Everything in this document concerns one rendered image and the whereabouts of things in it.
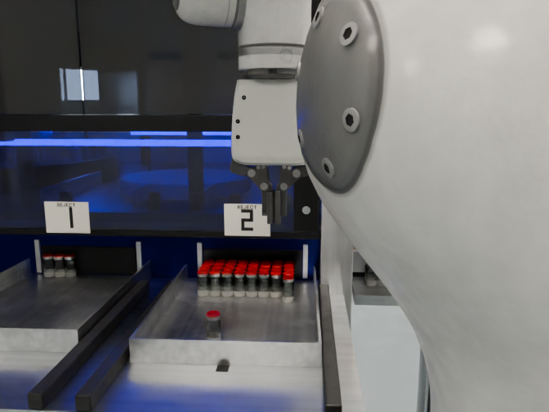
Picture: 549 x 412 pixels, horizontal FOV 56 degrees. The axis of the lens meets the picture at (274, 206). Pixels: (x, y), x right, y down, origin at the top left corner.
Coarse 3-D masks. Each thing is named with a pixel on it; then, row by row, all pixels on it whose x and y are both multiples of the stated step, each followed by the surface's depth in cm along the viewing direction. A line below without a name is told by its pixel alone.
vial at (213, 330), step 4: (220, 316) 75; (208, 320) 74; (212, 320) 74; (216, 320) 74; (220, 320) 75; (208, 324) 74; (212, 324) 74; (216, 324) 74; (220, 324) 75; (208, 328) 74; (212, 328) 74; (216, 328) 74; (220, 328) 75; (208, 332) 74; (212, 332) 74; (216, 332) 74; (220, 332) 75; (208, 336) 75; (212, 336) 74; (216, 336) 75; (220, 336) 75
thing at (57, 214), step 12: (48, 204) 96; (60, 204) 96; (72, 204) 96; (84, 204) 96; (48, 216) 97; (60, 216) 96; (84, 216) 96; (48, 228) 97; (60, 228) 97; (72, 228) 97; (84, 228) 97
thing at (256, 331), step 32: (192, 288) 99; (160, 320) 83; (192, 320) 83; (224, 320) 83; (256, 320) 83; (288, 320) 83; (160, 352) 70; (192, 352) 69; (224, 352) 69; (256, 352) 69; (288, 352) 69; (320, 352) 68
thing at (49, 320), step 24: (24, 264) 105; (0, 288) 97; (24, 288) 99; (48, 288) 99; (72, 288) 99; (96, 288) 99; (120, 288) 89; (0, 312) 87; (24, 312) 87; (48, 312) 87; (72, 312) 87; (96, 312) 79; (0, 336) 73; (24, 336) 73; (48, 336) 73; (72, 336) 72
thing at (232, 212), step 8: (224, 208) 94; (232, 208) 94; (240, 208) 94; (248, 208) 94; (256, 208) 94; (224, 216) 94; (232, 216) 94; (240, 216) 94; (248, 216) 94; (256, 216) 94; (264, 216) 94; (232, 224) 95; (240, 224) 94; (248, 224) 94; (256, 224) 94; (264, 224) 94; (232, 232) 95; (240, 232) 95; (248, 232) 95; (256, 232) 95; (264, 232) 94
